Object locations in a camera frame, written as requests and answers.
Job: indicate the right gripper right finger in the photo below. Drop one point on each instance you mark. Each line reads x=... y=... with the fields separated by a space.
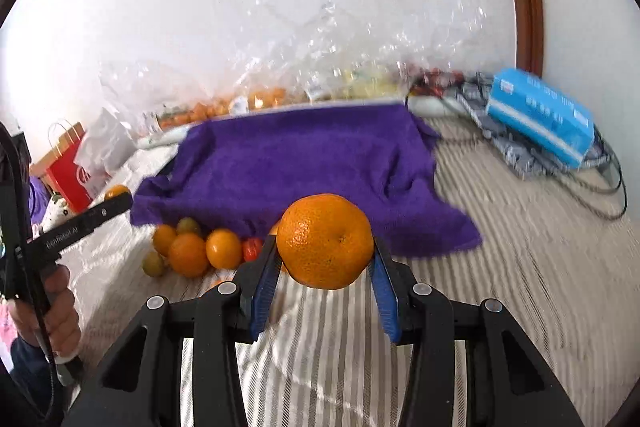
x=508 y=381

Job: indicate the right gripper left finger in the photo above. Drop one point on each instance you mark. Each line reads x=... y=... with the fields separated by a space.
x=138 y=381

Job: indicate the large orange mandarin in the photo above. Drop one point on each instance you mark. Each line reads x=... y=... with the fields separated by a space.
x=325 y=241

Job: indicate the person's left hand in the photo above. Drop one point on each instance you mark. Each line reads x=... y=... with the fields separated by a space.
x=61 y=322

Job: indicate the red paper shopping bag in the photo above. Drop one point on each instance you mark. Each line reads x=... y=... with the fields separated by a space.
x=59 y=170

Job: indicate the green kiwi front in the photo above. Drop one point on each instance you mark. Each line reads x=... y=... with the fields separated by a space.
x=153 y=264

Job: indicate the green kiwi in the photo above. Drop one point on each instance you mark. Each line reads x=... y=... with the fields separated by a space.
x=153 y=264
x=188 y=225

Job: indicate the big central orange mandarin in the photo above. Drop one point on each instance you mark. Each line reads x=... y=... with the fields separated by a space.
x=187 y=255

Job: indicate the striped grey mattress cover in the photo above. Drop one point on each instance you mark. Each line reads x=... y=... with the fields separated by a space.
x=324 y=358

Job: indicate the white plastic bag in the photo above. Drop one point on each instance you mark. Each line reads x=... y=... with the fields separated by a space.
x=105 y=146

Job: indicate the small orange mandarin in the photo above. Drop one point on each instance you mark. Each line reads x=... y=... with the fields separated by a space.
x=224 y=249

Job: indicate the green kiwi back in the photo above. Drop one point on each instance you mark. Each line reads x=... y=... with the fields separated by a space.
x=188 y=225

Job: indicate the checkered grey cloth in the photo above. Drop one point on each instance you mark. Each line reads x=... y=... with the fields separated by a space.
x=526 y=159

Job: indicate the purple towel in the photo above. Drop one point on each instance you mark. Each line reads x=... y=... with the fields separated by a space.
x=242 y=173

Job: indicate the blue tissue pack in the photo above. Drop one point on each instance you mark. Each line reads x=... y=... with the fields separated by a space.
x=551 y=119

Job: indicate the white rolled tube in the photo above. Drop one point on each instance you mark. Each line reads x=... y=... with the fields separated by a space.
x=421 y=106

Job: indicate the clear plastic fruit bags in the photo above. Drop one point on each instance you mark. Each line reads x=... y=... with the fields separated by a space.
x=333 y=56

